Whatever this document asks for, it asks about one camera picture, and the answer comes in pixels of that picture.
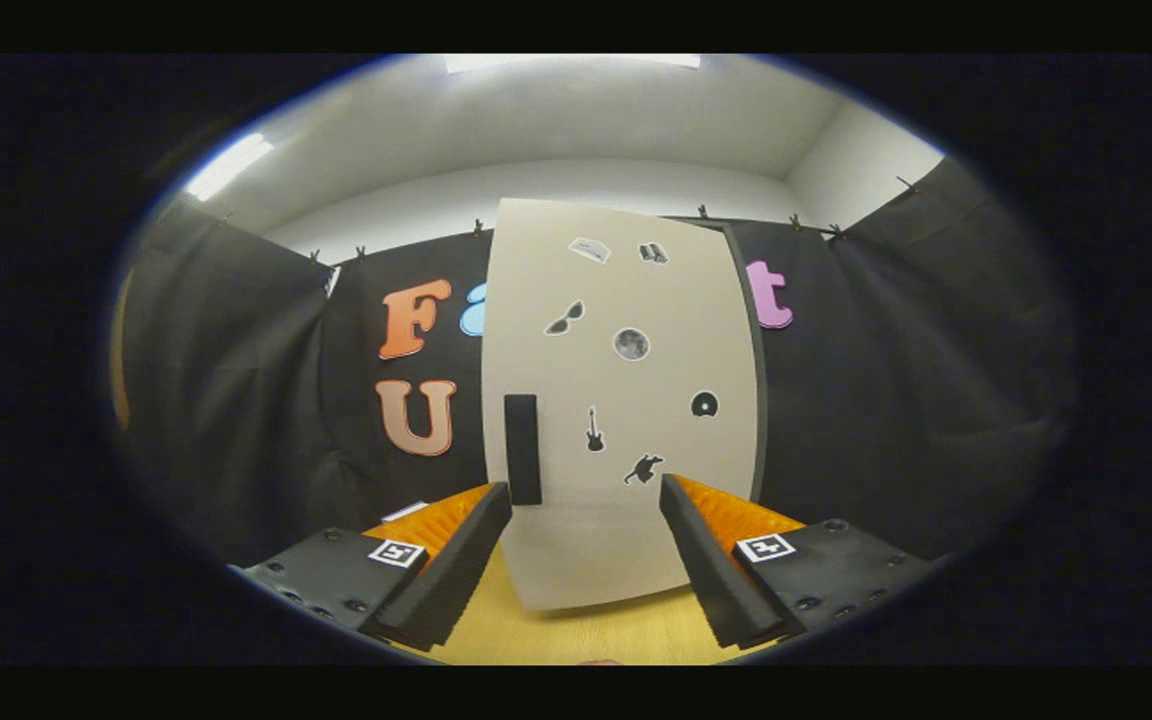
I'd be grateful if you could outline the grey cabinet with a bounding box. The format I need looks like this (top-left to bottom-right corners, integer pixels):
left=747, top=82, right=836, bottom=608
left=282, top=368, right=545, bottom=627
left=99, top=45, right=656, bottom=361
left=666, top=215, right=769, bottom=504

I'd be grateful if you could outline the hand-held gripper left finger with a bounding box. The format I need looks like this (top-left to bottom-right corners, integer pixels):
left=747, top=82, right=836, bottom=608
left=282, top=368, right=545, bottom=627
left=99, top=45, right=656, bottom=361
left=228, top=481, right=514, bottom=653

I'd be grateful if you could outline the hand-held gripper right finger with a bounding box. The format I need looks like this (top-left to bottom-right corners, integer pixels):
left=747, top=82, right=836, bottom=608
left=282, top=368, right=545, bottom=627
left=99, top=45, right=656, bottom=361
left=658, top=473, right=937, bottom=649

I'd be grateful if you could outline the white cabinet door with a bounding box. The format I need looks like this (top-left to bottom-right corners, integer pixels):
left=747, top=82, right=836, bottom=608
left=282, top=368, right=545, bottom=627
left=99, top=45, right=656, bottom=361
left=481, top=198, right=759, bottom=611

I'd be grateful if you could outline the black backdrop cloth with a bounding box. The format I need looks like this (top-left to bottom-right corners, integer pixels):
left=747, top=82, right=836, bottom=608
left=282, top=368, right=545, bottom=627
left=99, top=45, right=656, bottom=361
left=116, top=155, right=1077, bottom=566

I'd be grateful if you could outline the long ceiling light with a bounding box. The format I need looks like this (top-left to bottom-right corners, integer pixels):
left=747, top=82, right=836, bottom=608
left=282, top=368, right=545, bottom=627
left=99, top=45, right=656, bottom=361
left=184, top=133, right=275, bottom=202

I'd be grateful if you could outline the wide ceiling light panel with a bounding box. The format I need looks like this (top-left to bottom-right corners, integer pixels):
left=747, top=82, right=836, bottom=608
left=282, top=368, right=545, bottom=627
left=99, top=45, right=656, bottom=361
left=443, top=54, right=702, bottom=74

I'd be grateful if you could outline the black door handle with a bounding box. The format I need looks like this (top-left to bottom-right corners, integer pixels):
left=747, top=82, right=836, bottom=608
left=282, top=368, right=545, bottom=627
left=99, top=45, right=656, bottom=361
left=504, top=394, right=543, bottom=506

